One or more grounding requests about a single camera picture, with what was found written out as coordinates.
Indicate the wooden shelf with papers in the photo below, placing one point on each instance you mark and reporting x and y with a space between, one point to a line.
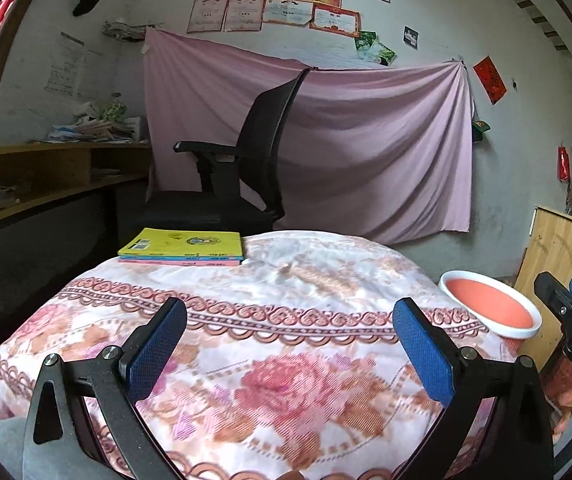
65 160

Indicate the green hanging hat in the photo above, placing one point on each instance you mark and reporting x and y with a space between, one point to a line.
480 131

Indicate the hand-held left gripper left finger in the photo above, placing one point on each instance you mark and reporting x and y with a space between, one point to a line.
155 355

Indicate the black hanging cap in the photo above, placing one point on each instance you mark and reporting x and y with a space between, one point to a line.
88 1

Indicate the green plant photo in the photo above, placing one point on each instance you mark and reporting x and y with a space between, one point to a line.
364 40
383 54

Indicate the pile of papers and books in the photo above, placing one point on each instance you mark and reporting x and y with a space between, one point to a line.
95 132

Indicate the small dark-framed photo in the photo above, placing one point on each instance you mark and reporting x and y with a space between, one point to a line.
411 38

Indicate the red paper wall poster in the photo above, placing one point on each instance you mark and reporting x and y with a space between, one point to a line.
490 80

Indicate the floral pink blanket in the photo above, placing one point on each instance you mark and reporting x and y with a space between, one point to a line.
266 310

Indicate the person's grey trouser leg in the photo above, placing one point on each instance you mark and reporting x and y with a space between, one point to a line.
5 445

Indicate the orange basin with white rim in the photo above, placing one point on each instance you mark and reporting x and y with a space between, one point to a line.
491 300

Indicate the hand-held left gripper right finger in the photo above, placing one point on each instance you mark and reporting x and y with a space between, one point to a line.
423 355

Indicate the patterned plastic bag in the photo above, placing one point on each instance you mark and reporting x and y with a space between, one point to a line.
108 110

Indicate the thin pink book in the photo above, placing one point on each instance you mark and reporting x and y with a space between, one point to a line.
180 263

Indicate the pink hanging cloth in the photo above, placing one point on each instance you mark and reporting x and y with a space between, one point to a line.
366 150

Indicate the light wooden cabinet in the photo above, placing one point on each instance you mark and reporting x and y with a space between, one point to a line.
556 245

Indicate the yellow book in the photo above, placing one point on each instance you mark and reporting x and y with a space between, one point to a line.
180 242

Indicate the black office chair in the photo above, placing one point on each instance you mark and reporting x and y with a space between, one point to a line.
266 135

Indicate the white paper wall chart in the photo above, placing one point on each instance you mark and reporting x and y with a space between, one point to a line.
57 62
76 70

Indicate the red hanging ornament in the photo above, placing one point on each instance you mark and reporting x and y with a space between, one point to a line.
564 162

